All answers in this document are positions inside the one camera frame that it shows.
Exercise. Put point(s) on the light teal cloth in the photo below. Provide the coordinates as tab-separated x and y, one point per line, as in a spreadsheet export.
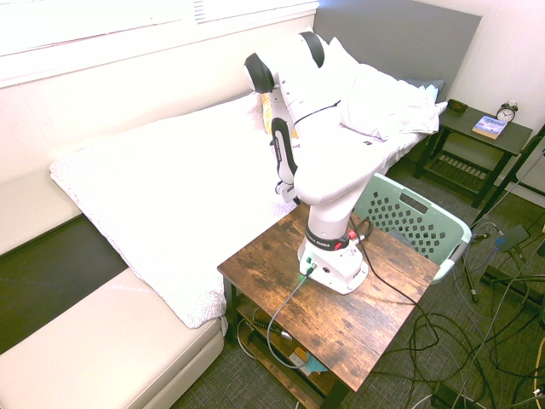
431	93

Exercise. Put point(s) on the blue paperback book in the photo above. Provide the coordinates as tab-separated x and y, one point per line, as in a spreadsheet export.
489	127

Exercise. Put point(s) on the white patterned duvet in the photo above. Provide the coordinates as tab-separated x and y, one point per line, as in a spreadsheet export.
170	179

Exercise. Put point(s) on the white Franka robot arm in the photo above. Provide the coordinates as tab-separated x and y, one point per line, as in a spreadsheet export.
328	162

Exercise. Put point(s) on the yellow patterned pillow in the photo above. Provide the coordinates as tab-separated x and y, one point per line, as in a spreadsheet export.
266	111

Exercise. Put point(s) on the orange card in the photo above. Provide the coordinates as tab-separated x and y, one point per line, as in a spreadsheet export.
300	353

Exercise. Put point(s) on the cream upholstered bench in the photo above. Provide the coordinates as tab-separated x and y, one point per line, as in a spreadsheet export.
106	341

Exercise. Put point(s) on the white upright pillow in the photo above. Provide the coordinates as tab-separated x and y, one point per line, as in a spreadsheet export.
342	57

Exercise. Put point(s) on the rustic wooden side table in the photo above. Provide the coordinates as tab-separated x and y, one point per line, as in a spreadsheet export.
340	324

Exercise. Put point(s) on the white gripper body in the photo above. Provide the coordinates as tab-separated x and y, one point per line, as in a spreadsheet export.
285	194

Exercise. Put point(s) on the black camera stand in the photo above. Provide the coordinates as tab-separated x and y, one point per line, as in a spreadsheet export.
517	166

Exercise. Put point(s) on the grey power adapter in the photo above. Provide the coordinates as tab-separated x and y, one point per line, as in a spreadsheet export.
513	238

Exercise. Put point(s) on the black nightstand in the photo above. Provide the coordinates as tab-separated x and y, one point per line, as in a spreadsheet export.
481	140

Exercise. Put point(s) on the black alarm clock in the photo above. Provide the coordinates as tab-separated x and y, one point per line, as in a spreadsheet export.
506	113

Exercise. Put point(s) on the small dark box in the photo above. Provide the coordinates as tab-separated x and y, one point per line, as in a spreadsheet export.
457	105

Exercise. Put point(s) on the mint green laundry basket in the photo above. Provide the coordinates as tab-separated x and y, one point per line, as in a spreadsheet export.
409	221

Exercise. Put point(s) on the dark blue-grey cushion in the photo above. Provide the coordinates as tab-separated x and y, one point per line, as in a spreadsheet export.
421	83

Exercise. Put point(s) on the white crumpled pillow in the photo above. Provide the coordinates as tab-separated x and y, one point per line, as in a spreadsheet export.
391	106

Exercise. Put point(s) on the teal paper piece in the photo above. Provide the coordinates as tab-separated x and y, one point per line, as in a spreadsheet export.
316	366

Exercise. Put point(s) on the grey headboard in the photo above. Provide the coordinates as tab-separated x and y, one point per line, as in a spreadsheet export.
396	38

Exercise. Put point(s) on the white window blind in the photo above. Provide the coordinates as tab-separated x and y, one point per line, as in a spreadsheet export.
106	21

